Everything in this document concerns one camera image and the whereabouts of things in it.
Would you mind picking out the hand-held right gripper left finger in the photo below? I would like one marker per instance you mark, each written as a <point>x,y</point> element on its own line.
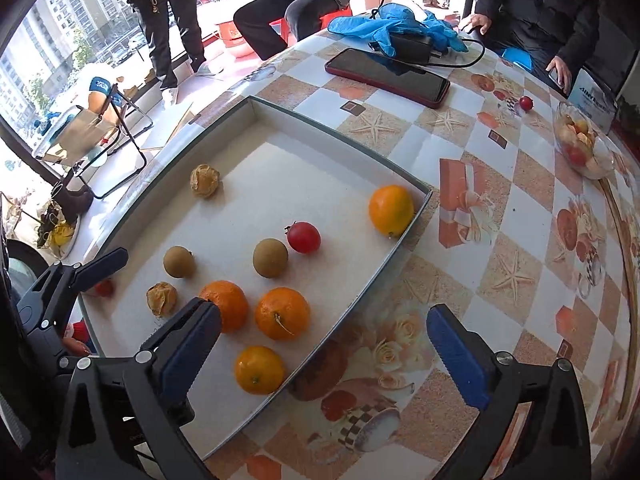
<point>190,355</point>

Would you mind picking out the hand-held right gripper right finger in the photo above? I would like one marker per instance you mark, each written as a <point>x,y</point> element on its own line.
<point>457,360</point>

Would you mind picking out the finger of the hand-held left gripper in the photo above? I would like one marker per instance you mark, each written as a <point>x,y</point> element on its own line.
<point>102,266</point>

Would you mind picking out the physalis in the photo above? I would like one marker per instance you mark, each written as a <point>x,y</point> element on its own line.
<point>205,180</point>
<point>161,299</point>

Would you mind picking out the brown kiwi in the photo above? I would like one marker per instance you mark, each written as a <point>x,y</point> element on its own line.
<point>270,257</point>
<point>178,261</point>

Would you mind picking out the orange with dry stem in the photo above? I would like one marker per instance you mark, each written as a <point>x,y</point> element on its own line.
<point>282,312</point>

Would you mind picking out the white shallow box grey rim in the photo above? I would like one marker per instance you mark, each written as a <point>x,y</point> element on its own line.
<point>250,185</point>

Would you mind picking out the printed checkered tablecloth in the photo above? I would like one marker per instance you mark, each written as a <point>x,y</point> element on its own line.
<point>500,200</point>

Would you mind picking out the glass fruit bowl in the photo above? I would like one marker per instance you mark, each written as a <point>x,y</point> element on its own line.
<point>600,165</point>

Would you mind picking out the small red cherry tomato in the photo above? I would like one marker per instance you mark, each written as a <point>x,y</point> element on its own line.
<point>525,103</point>

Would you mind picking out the phone in red case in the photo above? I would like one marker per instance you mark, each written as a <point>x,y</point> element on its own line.
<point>385,76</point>

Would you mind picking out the white bag blue print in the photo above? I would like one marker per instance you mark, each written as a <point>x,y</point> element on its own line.
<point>592,97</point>

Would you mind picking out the blue plastic stool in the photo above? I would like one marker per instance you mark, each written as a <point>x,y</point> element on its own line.
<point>517,57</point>

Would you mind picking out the black power adapter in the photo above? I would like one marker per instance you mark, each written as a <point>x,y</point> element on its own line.
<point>410,46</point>

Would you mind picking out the red plastic stool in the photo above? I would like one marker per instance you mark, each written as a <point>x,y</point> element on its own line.
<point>340,11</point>

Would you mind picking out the blue plastic bag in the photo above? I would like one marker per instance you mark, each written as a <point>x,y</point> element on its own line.
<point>360,25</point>

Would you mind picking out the black frame folding chair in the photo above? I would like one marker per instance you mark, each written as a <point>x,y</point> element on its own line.
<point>75,130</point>

